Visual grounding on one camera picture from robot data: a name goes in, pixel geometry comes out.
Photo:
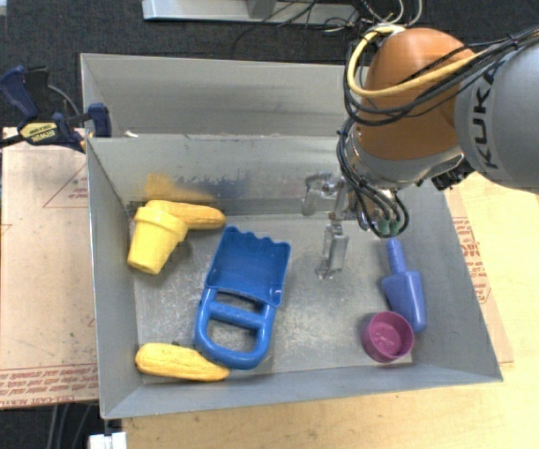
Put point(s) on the periwinkle toy shovel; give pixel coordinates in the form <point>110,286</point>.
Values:
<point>407,293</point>

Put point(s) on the blue toy sand sieve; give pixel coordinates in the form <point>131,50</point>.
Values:
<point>248,269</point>

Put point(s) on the yellow toy corn cob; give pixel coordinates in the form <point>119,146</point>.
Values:
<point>176,362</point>
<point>199,215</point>

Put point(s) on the yellow toy flower pot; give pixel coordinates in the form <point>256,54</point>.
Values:
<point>155,243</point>

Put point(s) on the purple toy bowl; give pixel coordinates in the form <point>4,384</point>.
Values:
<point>386,339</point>

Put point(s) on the grey metal bin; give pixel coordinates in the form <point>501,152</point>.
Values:
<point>325,316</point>

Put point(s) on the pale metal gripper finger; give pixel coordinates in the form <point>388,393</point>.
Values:
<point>320,187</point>
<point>336,250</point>

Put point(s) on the brown cardboard board, red print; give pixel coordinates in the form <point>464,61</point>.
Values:
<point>45,274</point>

